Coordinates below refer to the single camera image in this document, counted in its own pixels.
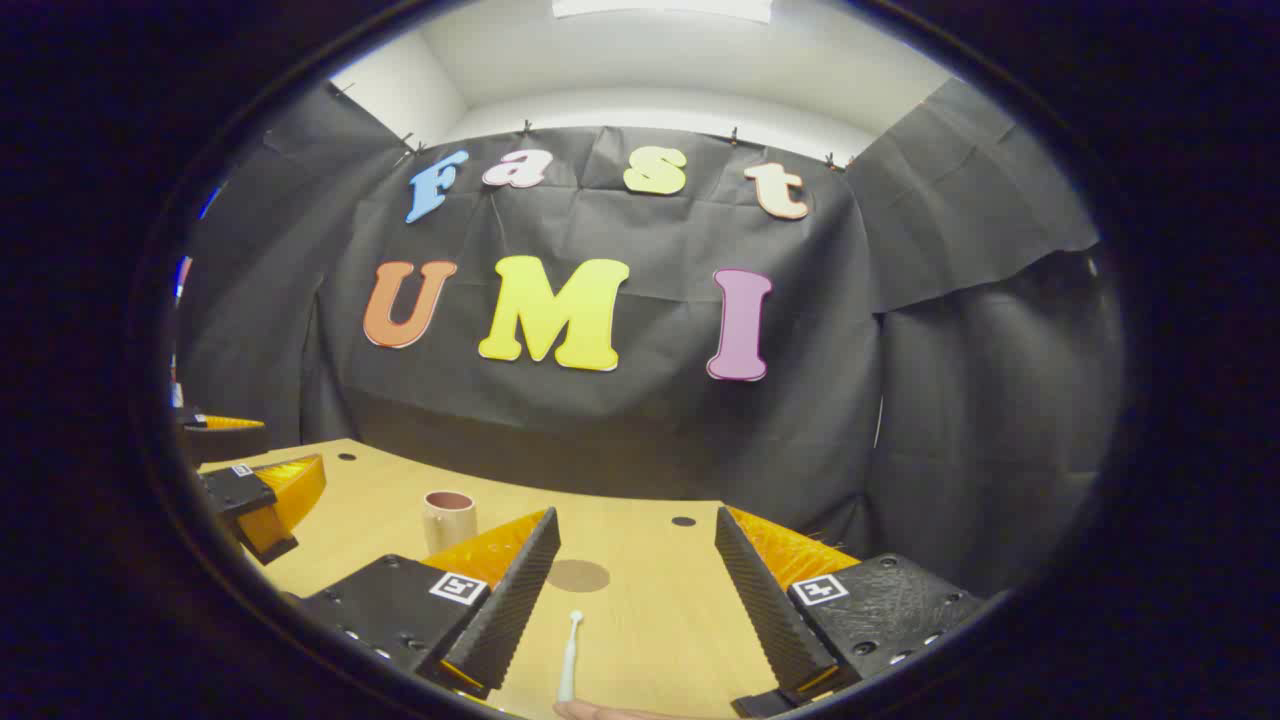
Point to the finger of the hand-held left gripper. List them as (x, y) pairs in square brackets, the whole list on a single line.
[(235, 492), (225, 440)]

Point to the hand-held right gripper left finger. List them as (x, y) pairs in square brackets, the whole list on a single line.
[(510, 610)]

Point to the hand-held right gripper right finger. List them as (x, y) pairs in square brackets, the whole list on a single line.
[(770, 620)]

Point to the brown round coaster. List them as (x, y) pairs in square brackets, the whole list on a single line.
[(578, 576)]

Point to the white toothbrush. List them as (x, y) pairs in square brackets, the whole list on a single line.
[(569, 660)]

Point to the beige cup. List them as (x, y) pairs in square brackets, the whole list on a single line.
[(449, 525)]

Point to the wooden desktop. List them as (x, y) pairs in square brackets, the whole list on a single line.
[(640, 540)]

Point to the black backdrop cloth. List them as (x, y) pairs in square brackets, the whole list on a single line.
[(640, 420)]

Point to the ceiling light panel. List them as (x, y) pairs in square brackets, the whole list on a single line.
[(660, 8)]

